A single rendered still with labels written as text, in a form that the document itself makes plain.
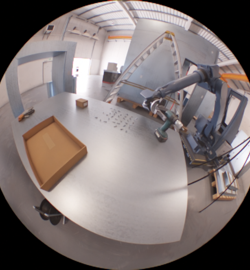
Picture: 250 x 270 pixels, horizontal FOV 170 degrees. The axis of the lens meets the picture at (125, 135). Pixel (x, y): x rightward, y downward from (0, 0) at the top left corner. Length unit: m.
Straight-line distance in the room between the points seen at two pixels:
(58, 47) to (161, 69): 2.34
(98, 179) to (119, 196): 0.12
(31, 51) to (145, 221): 1.88
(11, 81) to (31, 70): 7.97
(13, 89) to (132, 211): 1.66
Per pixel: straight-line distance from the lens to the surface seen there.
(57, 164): 0.47
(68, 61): 1.75
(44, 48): 1.61
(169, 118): 0.60
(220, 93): 1.29
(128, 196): 0.40
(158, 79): 2.58
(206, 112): 6.88
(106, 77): 6.31
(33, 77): 9.43
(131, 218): 0.40
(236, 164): 6.85
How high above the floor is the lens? 1.03
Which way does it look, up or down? 41 degrees down
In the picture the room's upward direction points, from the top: 18 degrees clockwise
